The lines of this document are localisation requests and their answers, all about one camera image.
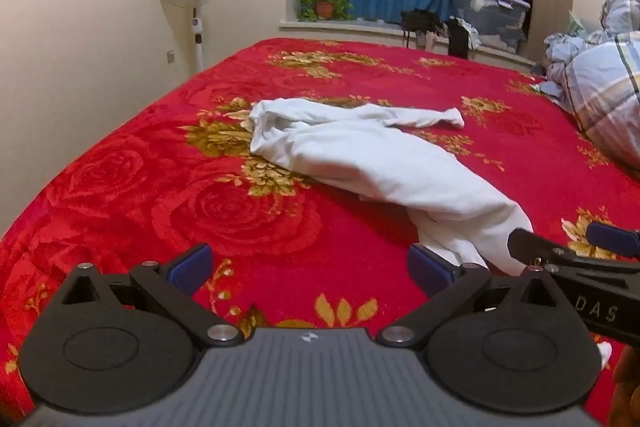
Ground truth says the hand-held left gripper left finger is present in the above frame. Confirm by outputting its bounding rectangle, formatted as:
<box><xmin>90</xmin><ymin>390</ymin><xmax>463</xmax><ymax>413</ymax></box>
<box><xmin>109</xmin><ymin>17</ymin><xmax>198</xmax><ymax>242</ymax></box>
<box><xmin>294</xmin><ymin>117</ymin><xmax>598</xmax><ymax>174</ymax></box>
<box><xmin>47</xmin><ymin>243</ymin><xmax>246</xmax><ymax>348</ymax></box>

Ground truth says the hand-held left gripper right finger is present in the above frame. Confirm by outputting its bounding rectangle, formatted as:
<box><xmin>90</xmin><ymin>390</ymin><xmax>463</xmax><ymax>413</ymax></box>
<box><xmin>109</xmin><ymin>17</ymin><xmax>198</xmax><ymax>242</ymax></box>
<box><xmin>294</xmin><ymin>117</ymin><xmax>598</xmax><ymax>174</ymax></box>
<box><xmin>375</xmin><ymin>243</ymin><xmax>571</xmax><ymax>348</ymax></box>

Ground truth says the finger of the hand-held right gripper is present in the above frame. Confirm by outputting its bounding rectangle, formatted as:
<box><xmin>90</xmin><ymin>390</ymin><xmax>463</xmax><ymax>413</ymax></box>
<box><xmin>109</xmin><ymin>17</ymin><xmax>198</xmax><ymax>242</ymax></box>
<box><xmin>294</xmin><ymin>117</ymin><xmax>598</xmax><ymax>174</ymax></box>
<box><xmin>586</xmin><ymin>222</ymin><xmax>640</xmax><ymax>259</ymax></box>
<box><xmin>507</xmin><ymin>229</ymin><xmax>576</xmax><ymax>275</ymax></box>

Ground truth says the white garment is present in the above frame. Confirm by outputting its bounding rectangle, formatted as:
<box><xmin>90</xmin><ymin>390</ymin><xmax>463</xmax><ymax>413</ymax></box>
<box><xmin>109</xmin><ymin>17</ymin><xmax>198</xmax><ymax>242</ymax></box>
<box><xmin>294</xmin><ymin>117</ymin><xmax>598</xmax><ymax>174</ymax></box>
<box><xmin>247</xmin><ymin>99</ymin><xmax>533</xmax><ymax>278</ymax></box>

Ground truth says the red floral blanket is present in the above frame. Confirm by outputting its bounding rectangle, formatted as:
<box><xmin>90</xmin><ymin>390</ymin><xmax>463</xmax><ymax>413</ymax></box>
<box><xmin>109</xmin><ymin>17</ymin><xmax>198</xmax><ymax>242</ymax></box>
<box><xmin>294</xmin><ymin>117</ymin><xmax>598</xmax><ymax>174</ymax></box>
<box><xmin>0</xmin><ymin>38</ymin><xmax>640</xmax><ymax>423</ymax></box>

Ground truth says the plaid quilt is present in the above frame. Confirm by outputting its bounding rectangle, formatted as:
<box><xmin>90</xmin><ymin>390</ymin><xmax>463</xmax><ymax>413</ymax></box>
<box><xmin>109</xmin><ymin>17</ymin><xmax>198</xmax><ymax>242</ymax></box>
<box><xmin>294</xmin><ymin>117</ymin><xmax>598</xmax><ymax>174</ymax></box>
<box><xmin>531</xmin><ymin>0</ymin><xmax>640</xmax><ymax>168</ymax></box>

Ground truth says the small patterned cloth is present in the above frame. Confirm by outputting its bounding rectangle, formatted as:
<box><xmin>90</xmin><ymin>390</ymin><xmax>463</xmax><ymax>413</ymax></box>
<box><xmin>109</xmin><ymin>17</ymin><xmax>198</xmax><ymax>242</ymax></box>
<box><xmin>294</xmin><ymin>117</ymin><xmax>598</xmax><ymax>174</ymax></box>
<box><xmin>460</xmin><ymin>19</ymin><xmax>483</xmax><ymax>50</ymax></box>

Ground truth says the black upright box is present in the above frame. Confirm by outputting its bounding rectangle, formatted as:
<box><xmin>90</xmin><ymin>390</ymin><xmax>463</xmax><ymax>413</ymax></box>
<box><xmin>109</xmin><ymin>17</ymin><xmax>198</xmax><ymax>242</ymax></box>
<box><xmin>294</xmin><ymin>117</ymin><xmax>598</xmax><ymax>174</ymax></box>
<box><xmin>446</xmin><ymin>18</ymin><xmax>471</xmax><ymax>56</ymax></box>

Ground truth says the translucent plastic storage box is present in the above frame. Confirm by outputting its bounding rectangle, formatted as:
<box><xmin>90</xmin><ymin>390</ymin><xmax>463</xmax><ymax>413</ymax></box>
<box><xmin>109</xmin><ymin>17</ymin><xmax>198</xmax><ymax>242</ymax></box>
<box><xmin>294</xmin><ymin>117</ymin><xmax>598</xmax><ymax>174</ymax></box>
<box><xmin>450</xmin><ymin>0</ymin><xmax>532</xmax><ymax>55</ymax></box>

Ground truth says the black bag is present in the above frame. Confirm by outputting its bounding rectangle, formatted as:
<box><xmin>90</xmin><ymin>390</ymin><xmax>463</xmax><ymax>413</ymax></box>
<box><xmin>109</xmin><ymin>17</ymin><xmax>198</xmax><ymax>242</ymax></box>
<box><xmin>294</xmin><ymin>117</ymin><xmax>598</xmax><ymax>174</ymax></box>
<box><xmin>400</xmin><ymin>8</ymin><xmax>446</xmax><ymax>50</ymax></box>

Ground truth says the potted green plant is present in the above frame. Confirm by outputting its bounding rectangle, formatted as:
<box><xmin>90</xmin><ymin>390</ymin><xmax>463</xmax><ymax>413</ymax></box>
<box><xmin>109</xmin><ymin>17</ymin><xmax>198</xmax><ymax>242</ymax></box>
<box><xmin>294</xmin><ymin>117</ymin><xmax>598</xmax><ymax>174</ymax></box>
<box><xmin>298</xmin><ymin>0</ymin><xmax>355</xmax><ymax>22</ymax></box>

